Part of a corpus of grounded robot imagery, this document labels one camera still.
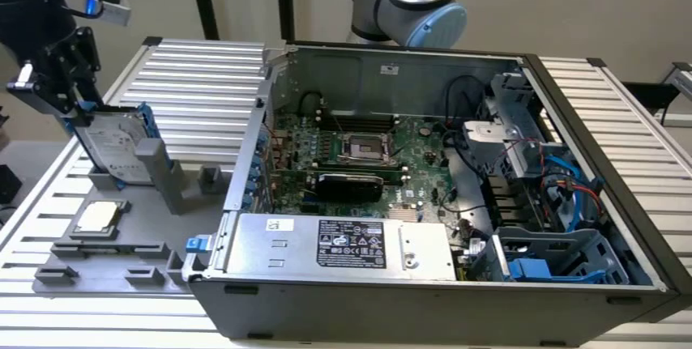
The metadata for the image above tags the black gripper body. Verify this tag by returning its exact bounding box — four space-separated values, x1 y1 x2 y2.
0 0 83 67

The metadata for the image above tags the hard disk with blue bracket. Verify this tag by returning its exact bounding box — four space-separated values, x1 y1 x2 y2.
68 100 159 186

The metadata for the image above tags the blue disk bay clip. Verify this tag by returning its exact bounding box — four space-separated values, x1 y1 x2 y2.
506 257 553 282

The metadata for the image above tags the black box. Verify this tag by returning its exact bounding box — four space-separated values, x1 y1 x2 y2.
0 164 25 205

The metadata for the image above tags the silver CPU chip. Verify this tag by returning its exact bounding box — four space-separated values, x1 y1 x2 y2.
70 200 132 241

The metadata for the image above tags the grey parts rack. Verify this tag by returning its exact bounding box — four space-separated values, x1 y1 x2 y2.
31 138 235 295

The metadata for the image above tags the blue case latch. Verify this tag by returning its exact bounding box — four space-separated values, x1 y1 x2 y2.
183 234 212 254

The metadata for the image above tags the black RAM slot bank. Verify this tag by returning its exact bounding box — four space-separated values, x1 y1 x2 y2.
321 113 394 132
311 164 406 176

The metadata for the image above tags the CPU socket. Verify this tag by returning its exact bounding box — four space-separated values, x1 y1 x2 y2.
330 131 400 167

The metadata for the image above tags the black graphics card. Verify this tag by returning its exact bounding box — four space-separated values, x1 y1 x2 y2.
314 172 386 205

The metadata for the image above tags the silver power supply unit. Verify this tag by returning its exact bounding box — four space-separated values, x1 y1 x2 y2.
222 212 460 282

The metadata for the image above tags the small finned heat sink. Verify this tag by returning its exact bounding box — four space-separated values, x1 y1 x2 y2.
388 206 422 223

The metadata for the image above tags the green motherboard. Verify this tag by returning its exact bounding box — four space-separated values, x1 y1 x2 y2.
263 111 489 225

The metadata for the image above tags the metal drive cage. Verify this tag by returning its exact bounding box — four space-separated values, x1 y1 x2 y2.
461 72 571 181

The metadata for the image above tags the open black PC case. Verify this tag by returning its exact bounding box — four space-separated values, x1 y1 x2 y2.
182 40 684 343

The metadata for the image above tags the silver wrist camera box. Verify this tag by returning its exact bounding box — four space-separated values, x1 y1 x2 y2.
83 0 134 27

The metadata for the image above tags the short black cable loop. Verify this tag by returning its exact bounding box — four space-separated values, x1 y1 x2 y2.
298 91 326 118

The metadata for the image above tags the long black cable loop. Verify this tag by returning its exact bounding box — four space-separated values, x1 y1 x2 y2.
444 74 489 124

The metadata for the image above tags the blue data wire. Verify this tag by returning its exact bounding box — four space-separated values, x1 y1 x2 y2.
542 153 608 233

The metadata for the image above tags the red wire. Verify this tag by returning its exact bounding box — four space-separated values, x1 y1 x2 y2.
571 184 604 221

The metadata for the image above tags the aluminium frame profile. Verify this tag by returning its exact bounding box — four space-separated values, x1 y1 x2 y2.
652 61 692 128

